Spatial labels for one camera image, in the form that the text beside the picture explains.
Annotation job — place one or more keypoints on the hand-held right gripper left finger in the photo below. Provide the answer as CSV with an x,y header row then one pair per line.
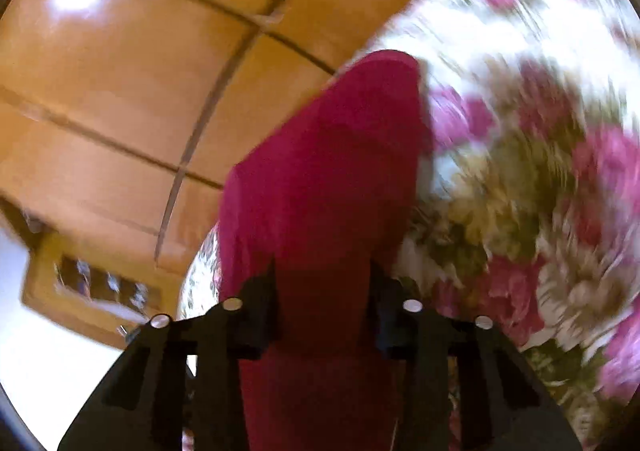
x,y
250,321

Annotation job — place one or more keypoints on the maroon long-sleeved shirt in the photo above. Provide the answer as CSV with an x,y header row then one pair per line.
x,y
325,211

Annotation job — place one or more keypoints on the wooden shelf unit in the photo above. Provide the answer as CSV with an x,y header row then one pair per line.
x,y
90,281

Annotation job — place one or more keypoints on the floral bed sheet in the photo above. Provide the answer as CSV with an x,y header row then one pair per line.
x,y
530,141

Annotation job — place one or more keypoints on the wooden headboard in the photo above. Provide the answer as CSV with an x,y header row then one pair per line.
x,y
165,61

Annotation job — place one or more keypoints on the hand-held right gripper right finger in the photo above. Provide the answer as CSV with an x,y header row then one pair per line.
x,y
395,326

